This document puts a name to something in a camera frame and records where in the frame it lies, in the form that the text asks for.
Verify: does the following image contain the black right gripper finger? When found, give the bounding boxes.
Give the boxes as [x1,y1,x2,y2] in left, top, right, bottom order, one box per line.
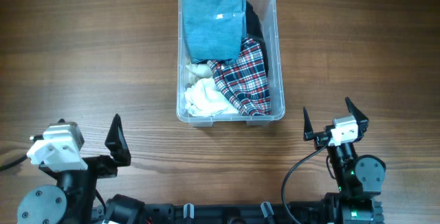
[303,107,314,135]
[344,97,369,123]

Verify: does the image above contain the red plaid cloth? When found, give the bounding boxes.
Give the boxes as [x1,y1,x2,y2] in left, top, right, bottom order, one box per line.
[207,38,272,116]

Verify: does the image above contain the white printed shirt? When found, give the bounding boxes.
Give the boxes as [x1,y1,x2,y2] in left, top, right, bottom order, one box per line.
[184,78,239,117]

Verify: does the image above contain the cream cloth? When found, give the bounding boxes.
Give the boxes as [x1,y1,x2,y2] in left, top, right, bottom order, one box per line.
[185,63,212,85]

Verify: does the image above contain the black cloth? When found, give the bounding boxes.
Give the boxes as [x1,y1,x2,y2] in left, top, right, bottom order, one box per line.
[245,1,269,76]

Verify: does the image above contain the blue denim cloth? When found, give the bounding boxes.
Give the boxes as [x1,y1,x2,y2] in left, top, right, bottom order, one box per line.
[181,0,246,64]

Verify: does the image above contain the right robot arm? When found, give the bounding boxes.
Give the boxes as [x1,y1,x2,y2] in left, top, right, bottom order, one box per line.
[303,98,386,223]

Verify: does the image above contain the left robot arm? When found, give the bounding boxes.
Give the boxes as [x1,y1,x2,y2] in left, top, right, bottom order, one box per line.
[16,115,144,223]

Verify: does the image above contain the clear plastic storage bin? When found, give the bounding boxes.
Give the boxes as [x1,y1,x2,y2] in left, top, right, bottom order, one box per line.
[176,0,285,127]

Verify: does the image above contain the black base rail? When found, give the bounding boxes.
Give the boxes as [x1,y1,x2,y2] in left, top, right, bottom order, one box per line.
[89,199,383,224]

